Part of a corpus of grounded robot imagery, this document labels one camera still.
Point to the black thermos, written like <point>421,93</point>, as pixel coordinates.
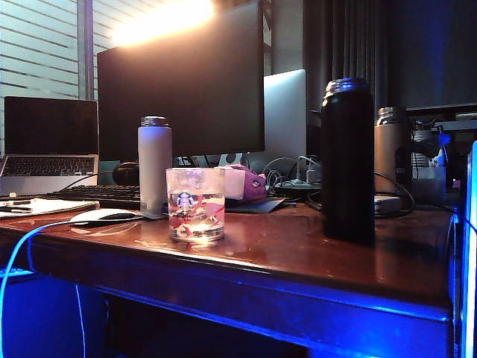
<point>348,168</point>

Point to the printed glass cup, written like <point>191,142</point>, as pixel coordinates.
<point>195,212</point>

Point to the white thermos bottle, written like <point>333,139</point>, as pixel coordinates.
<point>154,168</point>

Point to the brown metal thermos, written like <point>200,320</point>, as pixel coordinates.
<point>391,149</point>

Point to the pink purple plush toy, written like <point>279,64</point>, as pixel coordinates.
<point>246,182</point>

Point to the dark flat mat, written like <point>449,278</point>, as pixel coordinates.
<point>261,205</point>

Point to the dark power strip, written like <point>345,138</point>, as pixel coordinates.
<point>298,186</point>

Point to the white plug charger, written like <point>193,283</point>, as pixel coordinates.
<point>314,173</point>

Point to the dark square coaster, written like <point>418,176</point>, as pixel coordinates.
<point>154,215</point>

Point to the large black monitor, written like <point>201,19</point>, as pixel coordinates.
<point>179,93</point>

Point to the black round speaker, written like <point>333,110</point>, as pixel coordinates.
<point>126,173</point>

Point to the black keyboard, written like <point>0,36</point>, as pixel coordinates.
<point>97,194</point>

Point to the white computer mouse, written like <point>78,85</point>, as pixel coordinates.
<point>100,215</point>

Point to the white power adapter brick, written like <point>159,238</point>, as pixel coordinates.
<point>387,204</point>

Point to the white paper notebook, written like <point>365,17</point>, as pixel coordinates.
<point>59,205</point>

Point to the translucent plastic container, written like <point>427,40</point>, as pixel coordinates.
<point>430,186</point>

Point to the silver open laptop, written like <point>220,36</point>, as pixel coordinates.
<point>48,127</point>

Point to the black pen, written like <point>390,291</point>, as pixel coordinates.
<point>18,209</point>

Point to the white window blinds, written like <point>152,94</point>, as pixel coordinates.
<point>37,56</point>

